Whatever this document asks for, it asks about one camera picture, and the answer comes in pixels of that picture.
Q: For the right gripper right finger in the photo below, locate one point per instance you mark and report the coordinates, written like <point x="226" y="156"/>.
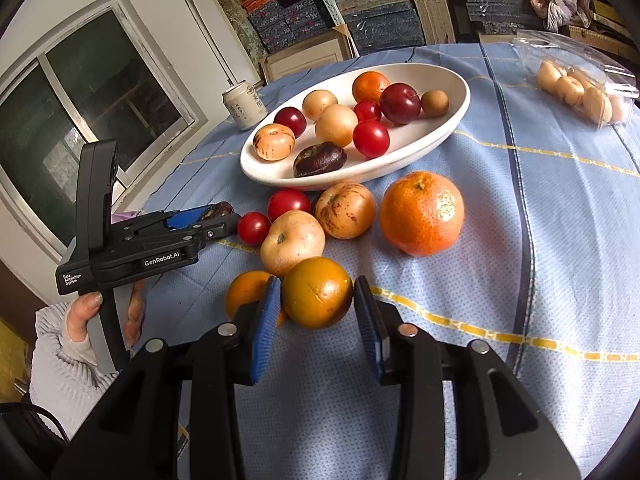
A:
<point x="501" y="433"/>

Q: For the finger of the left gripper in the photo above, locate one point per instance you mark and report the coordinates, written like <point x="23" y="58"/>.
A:
<point x="217" y="228"/>
<point x="184" y="219"/>

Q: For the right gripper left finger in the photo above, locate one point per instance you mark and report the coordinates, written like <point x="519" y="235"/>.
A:
<point x="132" y="431"/>

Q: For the small red tomato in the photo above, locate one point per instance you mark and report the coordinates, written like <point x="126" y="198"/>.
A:
<point x="253" y="227"/>

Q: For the small orange mandarin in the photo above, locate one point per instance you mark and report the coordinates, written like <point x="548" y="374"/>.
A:
<point x="246" y="288"/>

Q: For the pale yellow apple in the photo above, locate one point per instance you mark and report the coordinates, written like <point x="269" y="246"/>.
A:
<point x="293" y="237"/>

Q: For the yellow spotted persimmon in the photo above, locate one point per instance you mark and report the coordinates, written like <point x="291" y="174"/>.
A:
<point x="273" y="142"/>

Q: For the dark orange mandarin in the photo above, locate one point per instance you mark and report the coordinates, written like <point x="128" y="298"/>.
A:
<point x="316" y="293"/>

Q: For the dark red plum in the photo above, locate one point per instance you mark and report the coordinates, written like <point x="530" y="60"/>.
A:
<point x="400" y="103"/>
<point x="292" y="118"/>

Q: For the large tan pear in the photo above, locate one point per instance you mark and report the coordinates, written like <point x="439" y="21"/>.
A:
<point x="336" y="124"/>

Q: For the pale round fruit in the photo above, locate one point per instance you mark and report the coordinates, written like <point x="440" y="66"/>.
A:
<point x="315" y="102"/>

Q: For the red cherry tomato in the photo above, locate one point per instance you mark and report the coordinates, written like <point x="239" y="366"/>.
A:
<point x="371" y="138"/>

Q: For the big orange mandarin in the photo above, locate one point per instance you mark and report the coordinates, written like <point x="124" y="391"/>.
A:
<point x="422" y="213"/>

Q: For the orange tangerine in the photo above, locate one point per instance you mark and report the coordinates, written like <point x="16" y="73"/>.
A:
<point x="369" y="86"/>

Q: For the small brown longan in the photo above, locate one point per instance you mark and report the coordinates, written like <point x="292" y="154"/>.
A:
<point x="435" y="103"/>

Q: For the grey knit sleeve forearm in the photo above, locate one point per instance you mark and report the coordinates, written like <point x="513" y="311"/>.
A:
<point x="65" y="380"/>

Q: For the person's left hand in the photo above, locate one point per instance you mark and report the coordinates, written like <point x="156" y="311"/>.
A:
<point x="86" y="307"/>

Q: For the white beverage can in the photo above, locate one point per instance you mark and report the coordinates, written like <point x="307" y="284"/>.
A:
<point x="244" y="105"/>

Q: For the large white plate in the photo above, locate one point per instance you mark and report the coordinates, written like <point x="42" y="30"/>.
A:
<point x="408" y="143"/>

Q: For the cardboard box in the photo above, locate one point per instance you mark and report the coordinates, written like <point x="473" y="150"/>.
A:
<point x="332" y="46"/>

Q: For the pink plastic bag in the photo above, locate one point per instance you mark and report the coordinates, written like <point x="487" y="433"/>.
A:
<point x="559" y="13"/>

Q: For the window frame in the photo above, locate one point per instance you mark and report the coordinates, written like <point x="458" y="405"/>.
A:
<point x="98" y="75"/>

